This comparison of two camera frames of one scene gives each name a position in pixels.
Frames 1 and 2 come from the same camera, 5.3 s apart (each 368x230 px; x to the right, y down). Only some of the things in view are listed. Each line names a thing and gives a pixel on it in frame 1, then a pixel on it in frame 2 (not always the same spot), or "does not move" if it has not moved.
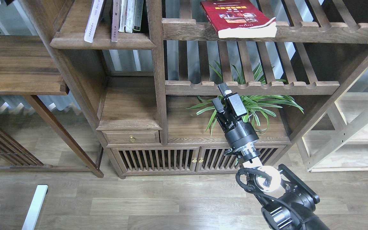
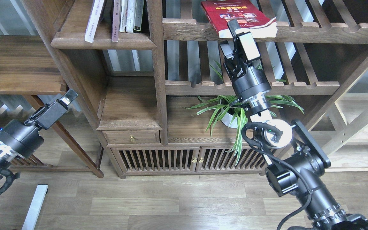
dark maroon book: [114, 30] does not move
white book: [124, 6] does not move
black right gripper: [238, 134] -> [248, 81]
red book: [239, 18] does not move
